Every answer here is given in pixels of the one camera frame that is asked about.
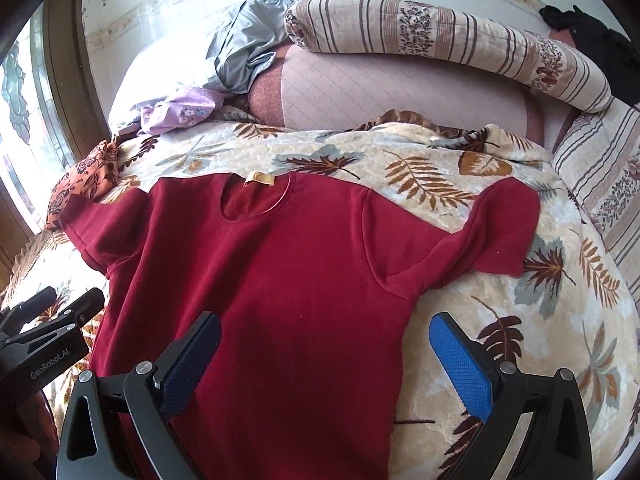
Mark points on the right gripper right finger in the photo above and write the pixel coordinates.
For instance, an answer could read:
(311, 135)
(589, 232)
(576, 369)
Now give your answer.
(557, 441)

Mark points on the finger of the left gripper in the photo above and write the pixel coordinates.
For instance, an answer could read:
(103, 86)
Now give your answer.
(13, 319)
(70, 317)

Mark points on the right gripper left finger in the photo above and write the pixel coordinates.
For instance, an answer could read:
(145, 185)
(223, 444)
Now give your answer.
(109, 417)

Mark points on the dark red knit shirt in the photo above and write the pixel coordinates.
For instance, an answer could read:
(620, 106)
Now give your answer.
(314, 280)

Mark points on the cream leaf-pattern blanket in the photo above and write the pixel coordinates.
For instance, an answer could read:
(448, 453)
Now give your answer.
(570, 307)

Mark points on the orange floral cloth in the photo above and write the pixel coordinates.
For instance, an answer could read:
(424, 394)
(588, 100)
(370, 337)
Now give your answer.
(92, 177)

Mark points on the window with stained glass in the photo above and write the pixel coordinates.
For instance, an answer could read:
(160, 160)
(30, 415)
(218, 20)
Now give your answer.
(51, 118)

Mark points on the purple floral cloth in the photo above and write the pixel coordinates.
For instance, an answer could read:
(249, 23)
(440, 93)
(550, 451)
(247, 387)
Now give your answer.
(185, 108)

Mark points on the striped floral quilt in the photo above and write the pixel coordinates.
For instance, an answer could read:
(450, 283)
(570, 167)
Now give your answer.
(598, 158)

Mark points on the grey satin pillow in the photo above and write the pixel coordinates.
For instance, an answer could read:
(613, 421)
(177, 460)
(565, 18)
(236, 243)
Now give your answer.
(243, 46)

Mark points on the pink quilted mattress cover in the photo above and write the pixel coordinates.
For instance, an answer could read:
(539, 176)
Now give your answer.
(304, 90)

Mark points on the black garment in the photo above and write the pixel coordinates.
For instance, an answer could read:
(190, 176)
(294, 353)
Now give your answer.
(612, 52)

